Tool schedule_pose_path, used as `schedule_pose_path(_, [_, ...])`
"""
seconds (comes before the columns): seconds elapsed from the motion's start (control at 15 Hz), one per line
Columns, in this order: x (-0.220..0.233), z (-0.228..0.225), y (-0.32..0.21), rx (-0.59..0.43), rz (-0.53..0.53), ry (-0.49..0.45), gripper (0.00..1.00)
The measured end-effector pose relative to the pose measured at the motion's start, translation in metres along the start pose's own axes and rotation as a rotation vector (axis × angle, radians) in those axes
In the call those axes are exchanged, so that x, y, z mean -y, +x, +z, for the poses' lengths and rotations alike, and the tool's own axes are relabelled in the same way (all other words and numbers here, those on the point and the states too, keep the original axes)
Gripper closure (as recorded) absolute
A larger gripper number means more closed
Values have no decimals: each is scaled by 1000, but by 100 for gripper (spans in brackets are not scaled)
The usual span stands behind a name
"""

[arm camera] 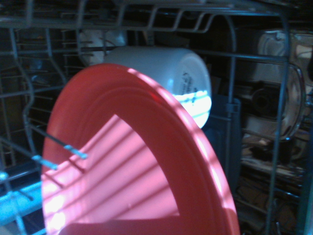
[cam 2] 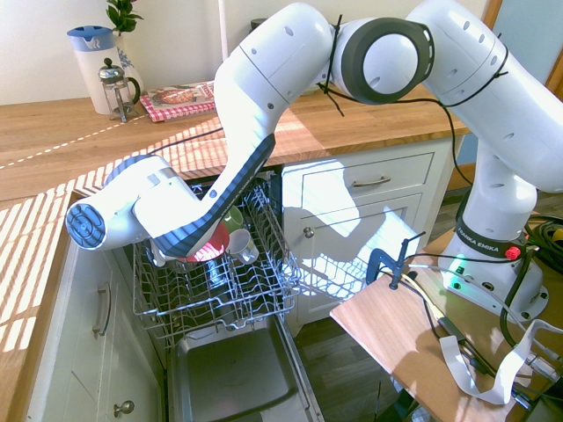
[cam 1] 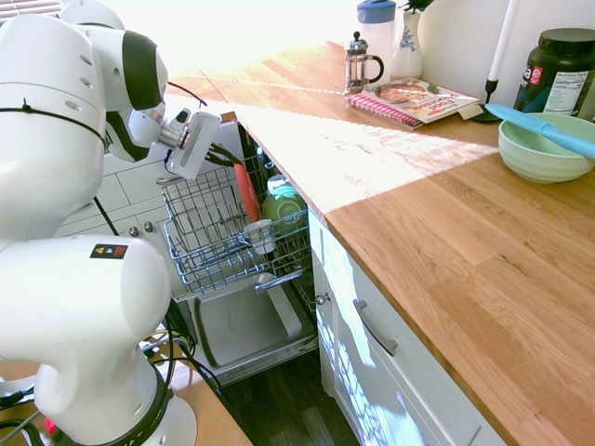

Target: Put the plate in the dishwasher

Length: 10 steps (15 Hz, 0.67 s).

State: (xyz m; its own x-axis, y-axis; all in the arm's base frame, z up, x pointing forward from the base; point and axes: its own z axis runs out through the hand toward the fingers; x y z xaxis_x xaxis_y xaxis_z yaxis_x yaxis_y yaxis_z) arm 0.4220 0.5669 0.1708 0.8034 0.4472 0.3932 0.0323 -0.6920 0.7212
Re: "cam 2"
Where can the wooden mounting board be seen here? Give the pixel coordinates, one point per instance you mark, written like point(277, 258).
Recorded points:
point(387, 316)

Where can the black and blue clamp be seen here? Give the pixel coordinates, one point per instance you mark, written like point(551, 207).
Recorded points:
point(378, 261)

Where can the green leafy plant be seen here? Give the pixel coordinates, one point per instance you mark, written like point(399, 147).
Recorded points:
point(123, 15)

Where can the small black adapter box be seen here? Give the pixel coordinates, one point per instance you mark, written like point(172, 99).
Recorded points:
point(453, 327)

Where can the pink plastic plate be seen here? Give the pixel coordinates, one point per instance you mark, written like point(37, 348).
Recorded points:
point(215, 246)

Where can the red stop button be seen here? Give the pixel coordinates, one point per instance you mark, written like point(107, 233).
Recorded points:
point(513, 252)

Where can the round metal cabinet knob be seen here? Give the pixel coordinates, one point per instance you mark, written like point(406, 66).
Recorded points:
point(124, 408)
point(309, 232)

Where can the tall white candle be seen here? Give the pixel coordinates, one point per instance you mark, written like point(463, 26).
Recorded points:
point(223, 31)

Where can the blue door with wood frame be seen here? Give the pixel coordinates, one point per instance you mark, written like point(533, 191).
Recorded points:
point(536, 31)

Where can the white kitchen cabinet with drawer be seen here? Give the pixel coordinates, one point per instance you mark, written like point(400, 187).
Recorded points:
point(396, 211)

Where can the green ribbed bowl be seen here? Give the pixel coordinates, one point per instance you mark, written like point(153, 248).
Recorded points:
point(233, 217)

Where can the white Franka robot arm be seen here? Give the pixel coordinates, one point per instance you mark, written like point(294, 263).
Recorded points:
point(272, 66)

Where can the white vase with blue flowers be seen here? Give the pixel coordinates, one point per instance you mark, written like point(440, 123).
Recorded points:
point(127, 57)

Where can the glass French press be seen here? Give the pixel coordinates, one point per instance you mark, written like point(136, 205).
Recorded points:
point(116, 94)

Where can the white water filter jug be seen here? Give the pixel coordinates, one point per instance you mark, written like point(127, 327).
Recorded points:
point(94, 66)

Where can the pizza cookbook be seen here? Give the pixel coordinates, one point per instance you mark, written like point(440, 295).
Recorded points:
point(184, 94)

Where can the grey dishwasher door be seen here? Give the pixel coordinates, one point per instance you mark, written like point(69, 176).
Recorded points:
point(237, 373)

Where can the white mug with print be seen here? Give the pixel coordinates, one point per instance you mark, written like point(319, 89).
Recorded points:
point(242, 244)

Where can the magazine on red cloth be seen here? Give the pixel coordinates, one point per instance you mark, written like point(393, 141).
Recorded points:
point(176, 113)

